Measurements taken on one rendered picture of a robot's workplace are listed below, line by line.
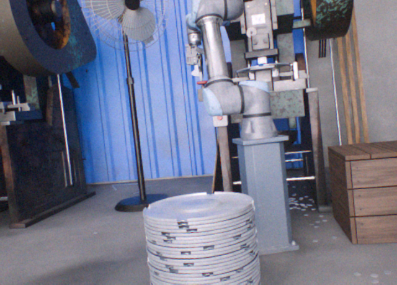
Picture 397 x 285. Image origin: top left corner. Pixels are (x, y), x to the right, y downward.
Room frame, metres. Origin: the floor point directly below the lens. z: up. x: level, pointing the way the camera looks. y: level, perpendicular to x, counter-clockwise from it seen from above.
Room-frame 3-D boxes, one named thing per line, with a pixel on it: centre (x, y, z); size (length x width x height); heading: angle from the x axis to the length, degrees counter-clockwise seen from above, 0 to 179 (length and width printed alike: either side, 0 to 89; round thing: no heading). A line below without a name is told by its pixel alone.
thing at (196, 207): (1.07, 0.01, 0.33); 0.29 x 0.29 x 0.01
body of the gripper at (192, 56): (2.27, -0.04, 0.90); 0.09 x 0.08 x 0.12; 79
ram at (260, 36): (2.39, -0.43, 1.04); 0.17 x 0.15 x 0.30; 169
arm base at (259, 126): (1.67, -0.26, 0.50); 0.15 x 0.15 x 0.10
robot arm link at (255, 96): (1.67, -0.25, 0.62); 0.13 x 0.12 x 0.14; 97
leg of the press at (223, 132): (2.62, -0.20, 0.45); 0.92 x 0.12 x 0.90; 169
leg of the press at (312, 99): (2.52, -0.72, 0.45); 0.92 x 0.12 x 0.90; 169
